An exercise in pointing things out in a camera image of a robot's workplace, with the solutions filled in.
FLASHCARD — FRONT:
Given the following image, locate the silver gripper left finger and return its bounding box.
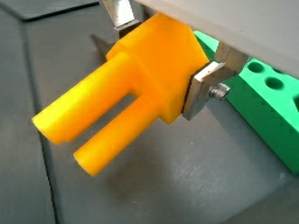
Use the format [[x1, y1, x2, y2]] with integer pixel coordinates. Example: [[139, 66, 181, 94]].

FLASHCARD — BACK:
[[103, 0, 141, 38]]

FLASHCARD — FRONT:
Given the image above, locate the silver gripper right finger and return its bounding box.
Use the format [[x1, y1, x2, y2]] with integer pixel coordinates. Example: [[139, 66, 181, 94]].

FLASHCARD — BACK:
[[181, 42, 248, 121]]

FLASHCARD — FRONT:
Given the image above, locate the yellow three prong object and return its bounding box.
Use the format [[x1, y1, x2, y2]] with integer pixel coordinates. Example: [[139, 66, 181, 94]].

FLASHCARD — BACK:
[[32, 13, 208, 175]]

